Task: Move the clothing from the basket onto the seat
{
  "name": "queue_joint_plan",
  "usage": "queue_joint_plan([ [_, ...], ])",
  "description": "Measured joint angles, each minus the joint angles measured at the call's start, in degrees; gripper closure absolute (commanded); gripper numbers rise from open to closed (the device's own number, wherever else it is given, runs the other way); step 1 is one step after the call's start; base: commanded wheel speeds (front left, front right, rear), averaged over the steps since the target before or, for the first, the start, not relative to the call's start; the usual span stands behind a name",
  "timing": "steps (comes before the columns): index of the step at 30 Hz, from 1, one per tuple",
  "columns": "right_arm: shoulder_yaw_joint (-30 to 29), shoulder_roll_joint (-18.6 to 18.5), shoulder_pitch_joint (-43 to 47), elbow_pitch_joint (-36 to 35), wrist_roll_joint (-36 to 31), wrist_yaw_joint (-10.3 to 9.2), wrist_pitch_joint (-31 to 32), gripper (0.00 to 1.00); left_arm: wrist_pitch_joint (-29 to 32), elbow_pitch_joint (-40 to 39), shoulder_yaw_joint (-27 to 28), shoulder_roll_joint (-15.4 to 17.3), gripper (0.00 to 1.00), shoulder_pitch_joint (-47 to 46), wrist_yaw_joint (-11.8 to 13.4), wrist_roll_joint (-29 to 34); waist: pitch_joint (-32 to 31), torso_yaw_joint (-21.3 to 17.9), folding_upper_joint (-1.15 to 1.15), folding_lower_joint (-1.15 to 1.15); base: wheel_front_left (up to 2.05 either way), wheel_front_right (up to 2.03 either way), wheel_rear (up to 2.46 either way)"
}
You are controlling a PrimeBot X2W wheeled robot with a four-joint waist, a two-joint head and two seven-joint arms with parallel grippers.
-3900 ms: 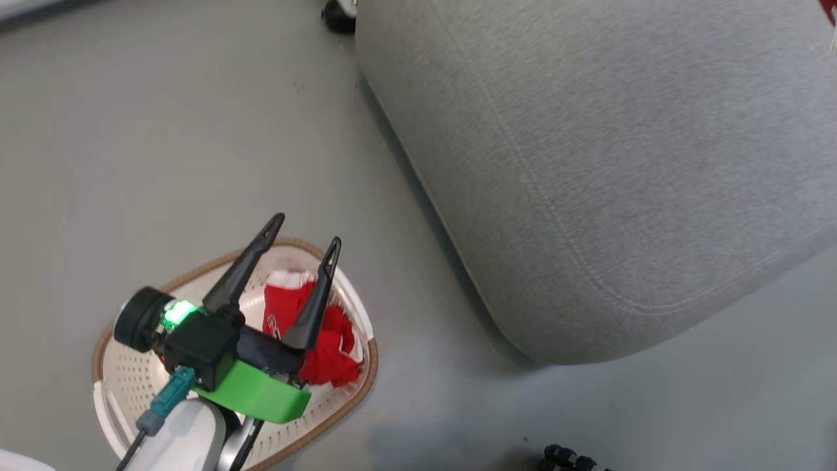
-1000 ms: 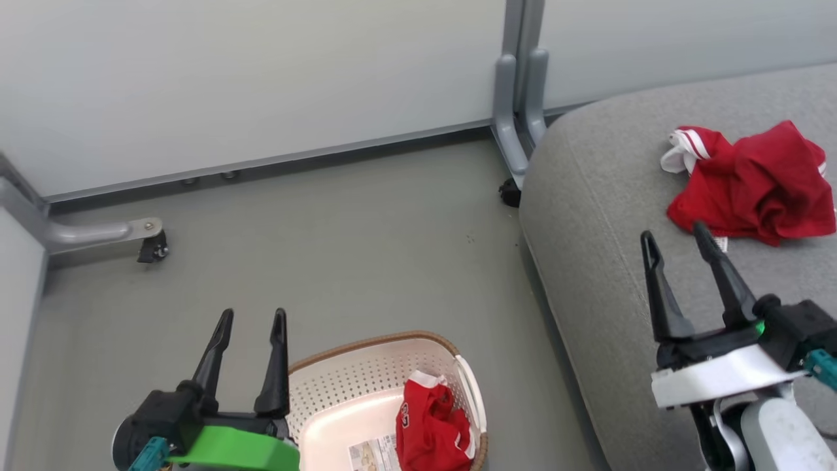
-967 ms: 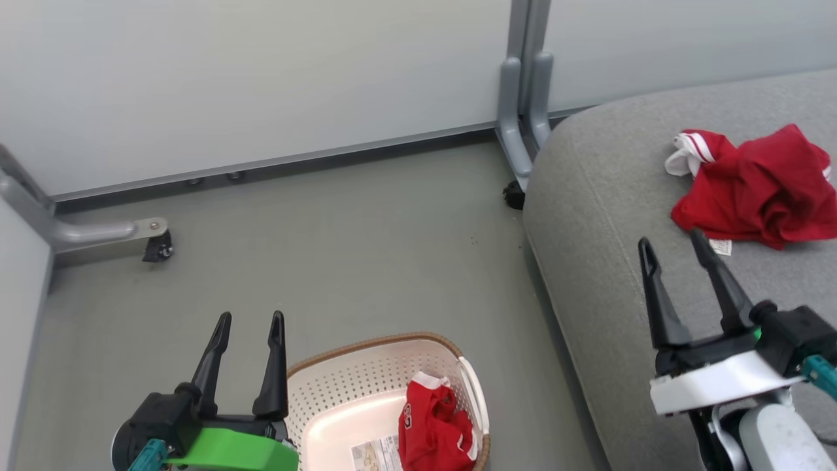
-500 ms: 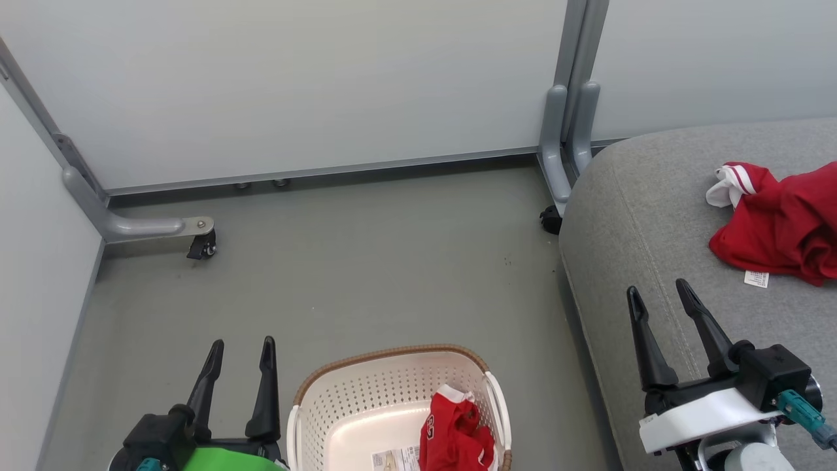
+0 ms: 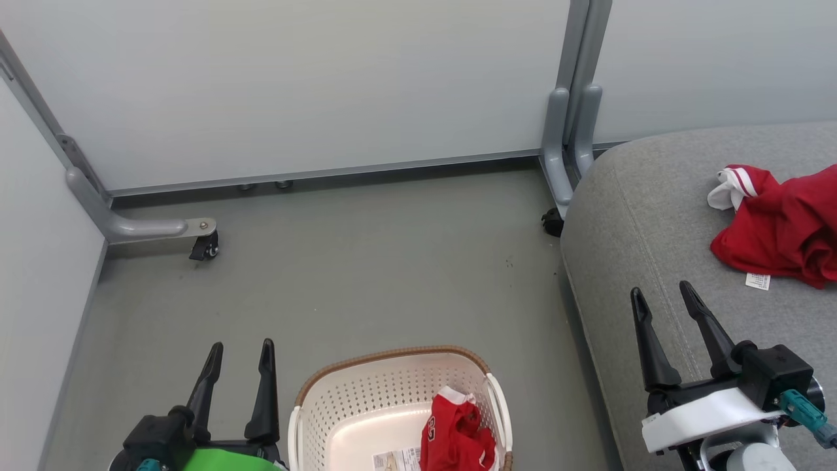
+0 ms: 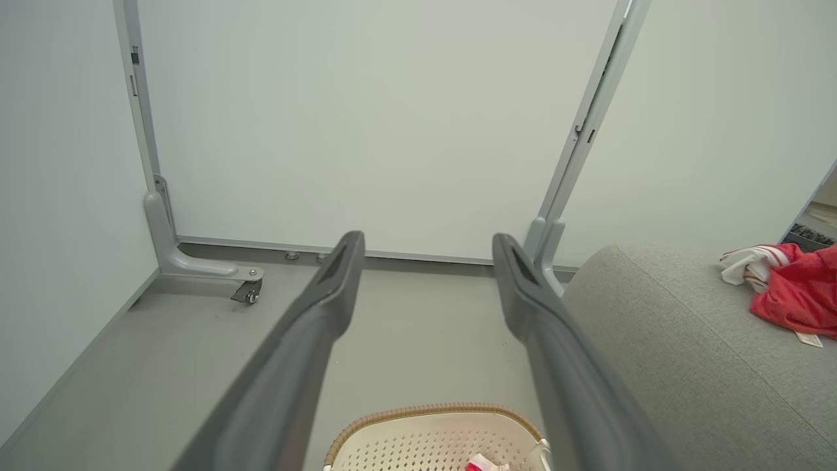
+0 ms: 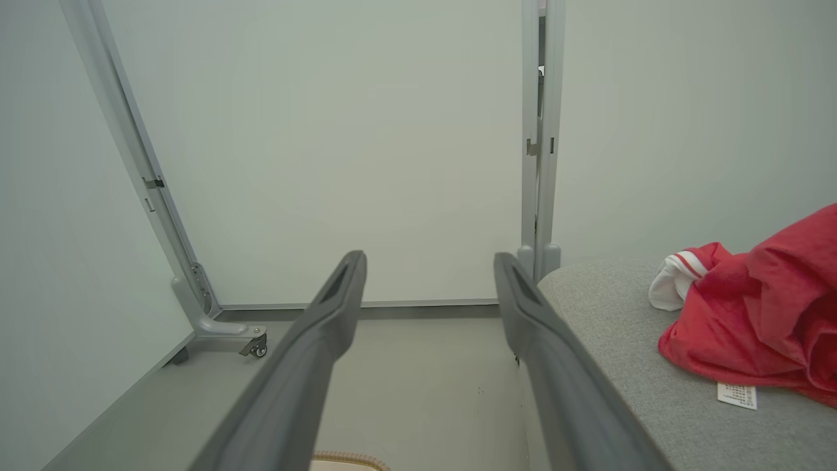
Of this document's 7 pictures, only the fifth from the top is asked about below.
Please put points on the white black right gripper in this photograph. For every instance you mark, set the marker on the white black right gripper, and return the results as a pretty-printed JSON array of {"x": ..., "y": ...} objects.
[{"x": 706, "y": 412}]

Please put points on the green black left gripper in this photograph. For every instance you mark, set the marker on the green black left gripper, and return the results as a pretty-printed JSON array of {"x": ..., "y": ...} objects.
[{"x": 229, "y": 460}]

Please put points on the red shirt with white collar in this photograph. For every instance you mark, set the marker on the red shirt with white collar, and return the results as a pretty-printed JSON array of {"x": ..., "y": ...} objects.
[{"x": 785, "y": 222}]

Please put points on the red shorts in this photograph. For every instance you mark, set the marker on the red shorts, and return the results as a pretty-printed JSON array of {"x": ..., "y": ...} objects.
[{"x": 458, "y": 438}]

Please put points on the grey fabric sofa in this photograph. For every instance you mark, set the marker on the grey fabric sofa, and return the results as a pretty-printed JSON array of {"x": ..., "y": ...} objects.
[{"x": 654, "y": 216}]

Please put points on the cream perforated laundry basket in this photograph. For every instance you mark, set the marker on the cream perforated laundry basket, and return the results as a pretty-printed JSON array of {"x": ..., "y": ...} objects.
[{"x": 366, "y": 392}]

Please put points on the black caster wheel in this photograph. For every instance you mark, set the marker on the black caster wheel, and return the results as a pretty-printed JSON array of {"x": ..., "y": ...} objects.
[
  {"x": 206, "y": 248},
  {"x": 553, "y": 222}
]

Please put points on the long grey partition foot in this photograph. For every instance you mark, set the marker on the long grey partition foot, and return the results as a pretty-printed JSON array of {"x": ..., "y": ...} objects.
[{"x": 137, "y": 227}]

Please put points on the grey upright partition foot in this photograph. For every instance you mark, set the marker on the grey upright partition foot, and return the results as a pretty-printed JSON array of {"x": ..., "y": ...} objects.
[
  {"x": 586, "y": 131},
  {"x": 556, "y": 157}
]

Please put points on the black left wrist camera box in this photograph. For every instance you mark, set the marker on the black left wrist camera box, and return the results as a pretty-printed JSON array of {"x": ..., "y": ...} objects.
[{"x": 157, "y": 435}]

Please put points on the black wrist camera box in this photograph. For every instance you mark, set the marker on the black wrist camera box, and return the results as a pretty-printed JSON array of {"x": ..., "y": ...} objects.
[
  {"x": 157, "y": 435},
  {"x": 775, "y": 373}
]

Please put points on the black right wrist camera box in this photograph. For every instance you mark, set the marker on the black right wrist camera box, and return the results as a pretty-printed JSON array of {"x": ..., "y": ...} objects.
[{"x": 775, "y": 373}]

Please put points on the grey partition base rail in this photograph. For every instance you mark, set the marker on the grey partition base rail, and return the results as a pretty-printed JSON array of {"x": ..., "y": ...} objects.
[{"x": 327, "y": 171}]

